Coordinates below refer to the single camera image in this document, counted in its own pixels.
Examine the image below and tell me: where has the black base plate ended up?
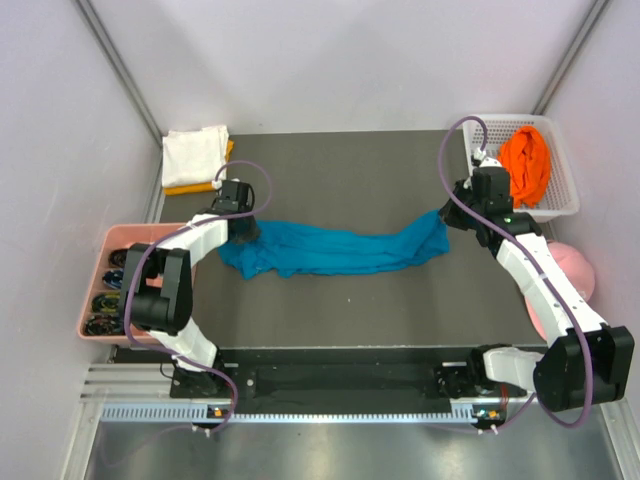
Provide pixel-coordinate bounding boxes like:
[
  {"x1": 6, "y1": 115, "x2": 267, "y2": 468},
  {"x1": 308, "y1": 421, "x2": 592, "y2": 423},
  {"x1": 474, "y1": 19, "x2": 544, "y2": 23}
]
[{"x1": 169, "y1": 344, "x2": 536, "y2": 415}]

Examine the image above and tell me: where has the green black coiled cable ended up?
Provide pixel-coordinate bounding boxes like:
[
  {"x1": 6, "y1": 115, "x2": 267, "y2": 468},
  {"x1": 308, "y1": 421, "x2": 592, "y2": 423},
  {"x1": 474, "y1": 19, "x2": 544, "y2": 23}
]
[{"x1": 90, "y1": 292, "x2": 122, "y2": 313}]

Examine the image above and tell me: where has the white folded t shirt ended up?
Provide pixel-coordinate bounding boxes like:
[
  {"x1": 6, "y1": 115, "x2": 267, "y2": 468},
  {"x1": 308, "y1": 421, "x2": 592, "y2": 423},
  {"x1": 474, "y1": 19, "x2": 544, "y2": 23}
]
[{"x1": 162, "y1": 125, "x2": 229, "y2": 189}]

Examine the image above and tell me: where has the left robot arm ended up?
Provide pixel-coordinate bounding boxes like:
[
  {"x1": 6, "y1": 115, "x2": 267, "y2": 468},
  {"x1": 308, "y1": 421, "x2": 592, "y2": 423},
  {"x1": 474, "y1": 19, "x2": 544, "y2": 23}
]
[{"x1": 118, "y1": 179, "x2": 260, "y2": 398}]

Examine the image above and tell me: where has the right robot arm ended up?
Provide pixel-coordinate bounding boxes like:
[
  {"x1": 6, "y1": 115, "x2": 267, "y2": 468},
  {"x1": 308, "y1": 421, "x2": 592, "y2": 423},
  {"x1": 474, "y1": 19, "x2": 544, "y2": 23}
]
[{"x1": 439, "y1": 159, "x2": 635, "y2": 412}]

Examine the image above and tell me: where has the orange crumpled t shirt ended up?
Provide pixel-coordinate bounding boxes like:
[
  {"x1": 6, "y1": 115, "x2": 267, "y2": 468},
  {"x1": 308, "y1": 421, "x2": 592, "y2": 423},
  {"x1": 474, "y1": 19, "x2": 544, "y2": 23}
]
[{"x1": 498, "y1": 125, "x2": 552, "y2": 208}]

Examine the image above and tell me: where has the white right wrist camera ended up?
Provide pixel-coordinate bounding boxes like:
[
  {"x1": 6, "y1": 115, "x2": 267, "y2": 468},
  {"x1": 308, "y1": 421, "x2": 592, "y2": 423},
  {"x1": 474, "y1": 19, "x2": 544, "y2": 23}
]
[{"x1": 471, "y1": 147, "x2": 503, "y2": 169}]

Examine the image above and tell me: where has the yellow folded t shirt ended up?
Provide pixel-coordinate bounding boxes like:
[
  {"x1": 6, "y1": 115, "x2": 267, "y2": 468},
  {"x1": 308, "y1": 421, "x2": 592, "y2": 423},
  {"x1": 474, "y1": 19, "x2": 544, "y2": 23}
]
[{"x1": 163, "y1": 140, "x2": 234, "y2": 196}]

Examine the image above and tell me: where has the pink compartment tray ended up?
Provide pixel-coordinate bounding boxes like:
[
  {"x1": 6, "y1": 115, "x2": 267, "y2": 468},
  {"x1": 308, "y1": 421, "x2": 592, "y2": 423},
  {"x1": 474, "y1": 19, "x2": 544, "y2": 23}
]
[{"x1": 76, "y1": 223, "x2": 184, "y2": 346}]

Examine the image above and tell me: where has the pink cap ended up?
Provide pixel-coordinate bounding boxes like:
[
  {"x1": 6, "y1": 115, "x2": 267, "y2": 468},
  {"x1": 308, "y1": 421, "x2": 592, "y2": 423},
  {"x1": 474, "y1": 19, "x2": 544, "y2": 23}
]
[{"x1": 523, "y1": 241, "x2": 595, "y2": 345}]

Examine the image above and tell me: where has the blue t shirt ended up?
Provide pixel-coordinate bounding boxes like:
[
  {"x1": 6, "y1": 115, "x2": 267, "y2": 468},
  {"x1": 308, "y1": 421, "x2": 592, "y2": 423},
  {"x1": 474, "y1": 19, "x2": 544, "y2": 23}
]
[{"x1": 218, "y1": 211, "x2": 450, "y2": 280}]

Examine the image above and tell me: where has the multicolour coiled cable bottom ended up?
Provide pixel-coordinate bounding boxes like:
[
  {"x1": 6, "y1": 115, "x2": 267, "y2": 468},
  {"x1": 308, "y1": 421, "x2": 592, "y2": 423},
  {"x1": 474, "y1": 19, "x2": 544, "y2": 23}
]
[{"x1": 82, "y1": 314, "x2": 124, "y2": 337}]

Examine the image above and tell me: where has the grey slotted cable duct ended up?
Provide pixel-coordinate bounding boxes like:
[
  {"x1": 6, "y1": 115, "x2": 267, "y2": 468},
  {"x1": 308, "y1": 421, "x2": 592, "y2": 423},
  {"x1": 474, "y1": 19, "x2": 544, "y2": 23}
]
[{"x1": 101, "y1": 403, "x2": 505, "y2": 425}]

